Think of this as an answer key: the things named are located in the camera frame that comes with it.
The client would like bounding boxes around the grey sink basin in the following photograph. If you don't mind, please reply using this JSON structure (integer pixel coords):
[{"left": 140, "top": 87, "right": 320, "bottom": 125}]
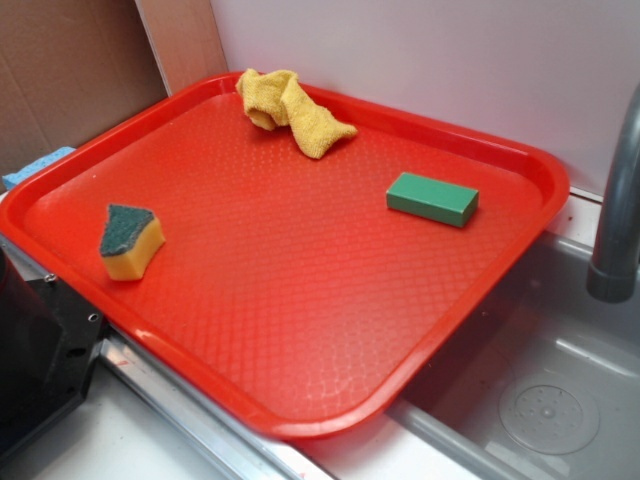
[{"left": 389, "top": 234, "right": 639, "bottom": 479}]

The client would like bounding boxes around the yellow crumpled cloth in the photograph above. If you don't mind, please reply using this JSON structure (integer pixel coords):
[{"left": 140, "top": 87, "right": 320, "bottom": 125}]
[{"left": 236, "top": 69, "right": 358, "bottom": 160}]

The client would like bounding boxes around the silver metal rail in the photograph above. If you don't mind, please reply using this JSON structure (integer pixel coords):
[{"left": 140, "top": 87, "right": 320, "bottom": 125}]
[{"left": 100, "top": 329, "right": 332, "bottom": 479}]

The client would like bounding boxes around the grey faucet spout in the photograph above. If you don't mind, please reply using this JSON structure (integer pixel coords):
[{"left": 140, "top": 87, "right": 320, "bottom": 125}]
[{"left": 587, "top": 90, "right": 639, "bottom": 303}]

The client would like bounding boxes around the blue sponge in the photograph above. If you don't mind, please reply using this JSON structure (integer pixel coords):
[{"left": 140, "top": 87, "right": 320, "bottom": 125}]
[{"left": 2, "top": 146, "right": 75, "bottom": 191}]

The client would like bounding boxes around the brown cardboard panel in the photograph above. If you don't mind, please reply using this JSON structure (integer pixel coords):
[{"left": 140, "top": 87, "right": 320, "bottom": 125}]
[{"left": 1, "top": 1, "right": 227, "bottom": 174}]

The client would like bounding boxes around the red plastic tray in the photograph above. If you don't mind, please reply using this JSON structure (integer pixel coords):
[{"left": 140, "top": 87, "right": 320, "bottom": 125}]
[{"left": 1, "top": 73, "right": 569, "bottom": 439}]

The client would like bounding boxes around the yellow green scrub sponge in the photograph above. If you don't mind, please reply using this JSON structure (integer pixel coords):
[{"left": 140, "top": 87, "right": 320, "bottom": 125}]
[{"left": 99, "top": 204, "right": 166, "bottom": 281}]

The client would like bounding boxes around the green rectangular block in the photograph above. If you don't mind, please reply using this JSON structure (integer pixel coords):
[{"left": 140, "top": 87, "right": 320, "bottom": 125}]
[{"left": 386, "top": 172, "right": 479, "bottom": 228}]

